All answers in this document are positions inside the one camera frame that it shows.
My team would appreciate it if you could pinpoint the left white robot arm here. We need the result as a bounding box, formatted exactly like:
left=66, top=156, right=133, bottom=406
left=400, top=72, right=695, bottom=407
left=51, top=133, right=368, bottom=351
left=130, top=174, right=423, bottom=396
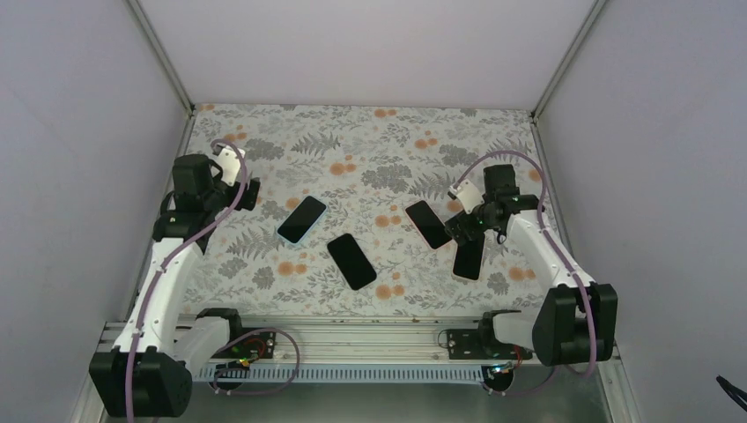
left=89, top=146, right=260, bottom=421

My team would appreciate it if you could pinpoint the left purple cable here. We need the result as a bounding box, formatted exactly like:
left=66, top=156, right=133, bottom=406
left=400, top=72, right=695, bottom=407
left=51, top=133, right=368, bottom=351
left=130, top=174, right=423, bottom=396
left=123, top=138, right=250, bottom=423

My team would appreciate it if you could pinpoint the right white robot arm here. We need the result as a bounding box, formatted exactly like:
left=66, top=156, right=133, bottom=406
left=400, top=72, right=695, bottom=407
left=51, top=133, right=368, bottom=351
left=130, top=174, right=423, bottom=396
left=446, top=165, right=618, bottom=367

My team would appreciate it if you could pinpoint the aluminium rail base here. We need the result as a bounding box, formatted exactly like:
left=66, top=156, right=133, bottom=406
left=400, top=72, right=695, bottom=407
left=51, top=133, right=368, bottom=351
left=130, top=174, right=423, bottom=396
left=96, top=315, right=621, bottom=383

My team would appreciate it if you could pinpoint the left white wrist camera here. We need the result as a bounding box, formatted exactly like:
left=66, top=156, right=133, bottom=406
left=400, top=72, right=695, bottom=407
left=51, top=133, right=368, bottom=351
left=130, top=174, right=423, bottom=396
left=214, top=145, right=246, bottom=187

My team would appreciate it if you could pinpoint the floral patterned table mat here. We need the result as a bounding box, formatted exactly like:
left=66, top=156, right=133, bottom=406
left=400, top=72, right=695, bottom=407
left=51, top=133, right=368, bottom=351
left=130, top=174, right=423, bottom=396
left=181, top=103, right=545, bottom=317

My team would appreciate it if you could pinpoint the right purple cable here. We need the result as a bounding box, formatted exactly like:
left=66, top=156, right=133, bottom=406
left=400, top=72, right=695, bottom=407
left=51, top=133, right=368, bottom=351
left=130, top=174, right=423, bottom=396
left=449, top=150, right=599, bottom=381

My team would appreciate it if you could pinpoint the purple cable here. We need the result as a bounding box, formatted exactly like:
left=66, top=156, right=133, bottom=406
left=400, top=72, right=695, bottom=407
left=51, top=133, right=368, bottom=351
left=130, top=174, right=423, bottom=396
left=449, top=150, right=599, bottom=381
left=123, top=138, right=250, bottom=423

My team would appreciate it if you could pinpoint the dark blue phone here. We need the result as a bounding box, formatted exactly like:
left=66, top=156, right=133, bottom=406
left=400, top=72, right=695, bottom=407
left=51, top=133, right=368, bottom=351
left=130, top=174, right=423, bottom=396
left=404, top=200, right=452, bottom=250

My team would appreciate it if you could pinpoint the black phone centre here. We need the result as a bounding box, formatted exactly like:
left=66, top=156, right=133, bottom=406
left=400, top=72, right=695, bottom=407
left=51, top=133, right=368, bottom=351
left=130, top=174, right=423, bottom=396
left=327, top=234, right=377, bottom=291

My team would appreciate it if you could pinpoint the black mounting plate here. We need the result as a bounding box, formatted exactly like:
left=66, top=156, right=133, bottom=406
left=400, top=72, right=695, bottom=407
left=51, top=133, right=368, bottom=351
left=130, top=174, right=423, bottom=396
left=436, top=329, right=533, bottom=360
left=227, top=331, right=277, bottom=367

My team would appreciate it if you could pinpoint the phone in light blue case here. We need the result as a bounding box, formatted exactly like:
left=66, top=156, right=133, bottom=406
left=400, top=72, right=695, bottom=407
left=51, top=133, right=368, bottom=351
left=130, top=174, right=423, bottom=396
left=277, top=196, right=328, bottom=244

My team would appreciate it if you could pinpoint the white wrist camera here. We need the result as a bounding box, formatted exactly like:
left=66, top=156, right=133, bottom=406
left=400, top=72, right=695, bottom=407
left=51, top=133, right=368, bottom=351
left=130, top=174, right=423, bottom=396
left=214, top=145, right=246, bottom=187
left=448, top=179, right=484, bottom=214

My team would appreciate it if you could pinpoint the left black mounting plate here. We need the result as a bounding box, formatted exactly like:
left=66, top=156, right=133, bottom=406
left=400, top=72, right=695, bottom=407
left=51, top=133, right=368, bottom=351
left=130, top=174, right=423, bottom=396
left=227, top=331, right=277, bottom=367

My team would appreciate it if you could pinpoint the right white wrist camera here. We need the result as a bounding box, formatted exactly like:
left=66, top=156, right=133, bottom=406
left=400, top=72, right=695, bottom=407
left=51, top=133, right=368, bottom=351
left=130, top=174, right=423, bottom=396
left=448, top=179, right=484, bottom=214

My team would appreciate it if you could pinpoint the phone with beige case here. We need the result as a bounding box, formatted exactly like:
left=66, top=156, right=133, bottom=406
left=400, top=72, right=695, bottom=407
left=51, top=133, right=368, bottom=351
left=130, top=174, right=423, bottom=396
left=452, top=234, right=485, bottom=281

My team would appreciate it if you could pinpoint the black object at corner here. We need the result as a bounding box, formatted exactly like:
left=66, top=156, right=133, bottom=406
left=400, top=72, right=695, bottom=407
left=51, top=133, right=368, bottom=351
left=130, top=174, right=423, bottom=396
left=715, top=375, right=747, bottom=412

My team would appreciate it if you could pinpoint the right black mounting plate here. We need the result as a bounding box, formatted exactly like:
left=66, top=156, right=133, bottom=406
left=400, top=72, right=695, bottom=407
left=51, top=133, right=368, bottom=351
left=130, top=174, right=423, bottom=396
left=436, top=329, right=533, bottom=360

